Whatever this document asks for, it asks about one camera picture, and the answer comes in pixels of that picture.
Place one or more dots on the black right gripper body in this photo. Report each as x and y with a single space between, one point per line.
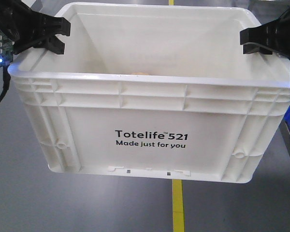
283 34

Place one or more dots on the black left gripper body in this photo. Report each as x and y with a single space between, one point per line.
17 22

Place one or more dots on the white plastic Totelife tote box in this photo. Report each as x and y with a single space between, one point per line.
205 112

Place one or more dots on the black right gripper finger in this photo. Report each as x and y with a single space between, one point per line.
268 35
256 48

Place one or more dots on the yellow soft ball toy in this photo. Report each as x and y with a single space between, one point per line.
139 73

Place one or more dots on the left green circuit board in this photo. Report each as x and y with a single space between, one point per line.
6 51

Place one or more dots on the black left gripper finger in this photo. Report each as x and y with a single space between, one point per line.
38 26
50 46

